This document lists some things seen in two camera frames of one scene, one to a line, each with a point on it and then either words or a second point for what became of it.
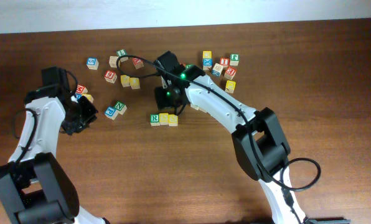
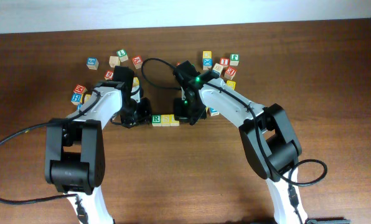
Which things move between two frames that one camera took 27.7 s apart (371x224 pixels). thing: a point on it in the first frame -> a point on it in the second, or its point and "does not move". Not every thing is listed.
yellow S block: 164,119 does not move
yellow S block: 173,120 does not move
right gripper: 163,102 -> 180,113
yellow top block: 206,54 does not move
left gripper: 71,127 -> 144,119
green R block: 154,120 does not move
